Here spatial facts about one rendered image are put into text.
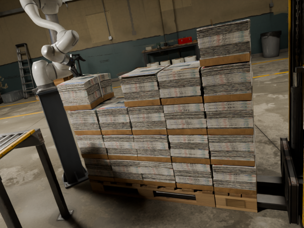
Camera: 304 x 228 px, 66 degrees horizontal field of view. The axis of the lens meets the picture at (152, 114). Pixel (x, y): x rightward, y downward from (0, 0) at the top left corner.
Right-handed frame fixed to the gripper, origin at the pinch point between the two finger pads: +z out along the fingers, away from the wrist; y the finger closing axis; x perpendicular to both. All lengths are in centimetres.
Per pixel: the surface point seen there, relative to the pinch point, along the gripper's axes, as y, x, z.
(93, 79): 13.2, 15.4, -4.0
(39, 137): 62, -12, -28
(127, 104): 36, 50, -5
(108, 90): 17.2, 14.7, 18.3
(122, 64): -220, -297, 529
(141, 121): 48, 58, 2
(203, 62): 14, 108, -16
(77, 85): 20.3, 8.5, -14.8
